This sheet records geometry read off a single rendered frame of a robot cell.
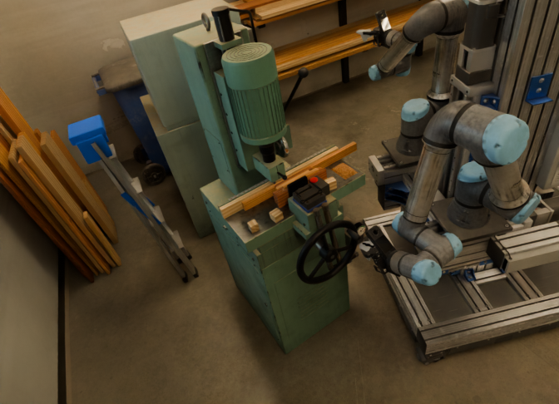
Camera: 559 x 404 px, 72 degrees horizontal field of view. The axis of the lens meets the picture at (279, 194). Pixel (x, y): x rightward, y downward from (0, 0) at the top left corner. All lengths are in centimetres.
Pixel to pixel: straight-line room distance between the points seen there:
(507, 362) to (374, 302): 67
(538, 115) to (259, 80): 102
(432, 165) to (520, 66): 50
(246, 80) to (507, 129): 74
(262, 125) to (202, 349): 140
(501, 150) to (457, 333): 113
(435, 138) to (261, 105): 56
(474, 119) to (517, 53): 46
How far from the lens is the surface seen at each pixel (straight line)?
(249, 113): 134
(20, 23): 365
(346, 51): 389
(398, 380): 213
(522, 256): 169
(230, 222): 156
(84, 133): 201
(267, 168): 150
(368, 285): 240
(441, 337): 202
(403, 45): 180
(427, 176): 122
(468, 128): 109
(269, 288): 171
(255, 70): 127
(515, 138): 110
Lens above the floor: 195
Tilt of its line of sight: 40 degrees down
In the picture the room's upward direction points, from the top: 12 degrees counter-clockwise
